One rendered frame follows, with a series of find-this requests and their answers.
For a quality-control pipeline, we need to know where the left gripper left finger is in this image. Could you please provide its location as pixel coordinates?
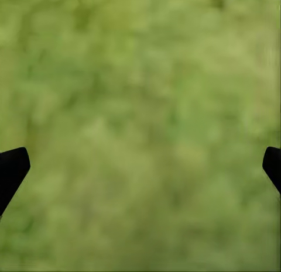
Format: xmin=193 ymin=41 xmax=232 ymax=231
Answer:
xmin=0 ymin=147 xmax=30 ymax=217

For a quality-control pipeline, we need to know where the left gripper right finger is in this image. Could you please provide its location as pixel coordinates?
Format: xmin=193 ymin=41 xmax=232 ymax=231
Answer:
xmin=262 ymin=147 xmax=281 ymax=194

